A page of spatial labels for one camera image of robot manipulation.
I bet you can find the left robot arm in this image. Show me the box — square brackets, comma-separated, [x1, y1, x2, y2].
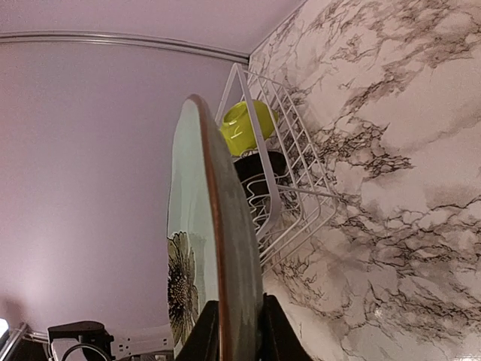
[47, 320, 115, 360]

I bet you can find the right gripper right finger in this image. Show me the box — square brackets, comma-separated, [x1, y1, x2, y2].
[259, 293, 312, 361]

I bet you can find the left aluminium frame post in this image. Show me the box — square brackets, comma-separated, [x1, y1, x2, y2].
[1, 30, 250, 65]

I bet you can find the lime green bowl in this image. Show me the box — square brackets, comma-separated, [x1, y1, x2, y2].
[220, 100, 279, 156]

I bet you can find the white wire dish rack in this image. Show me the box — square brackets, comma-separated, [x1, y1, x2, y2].
[215, 63, 339, 272]

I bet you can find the light green flower plate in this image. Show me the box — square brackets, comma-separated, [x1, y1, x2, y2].
[167, 95, 262, 360]

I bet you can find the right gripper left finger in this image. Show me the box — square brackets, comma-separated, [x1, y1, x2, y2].
[174, 300, 219, 361]

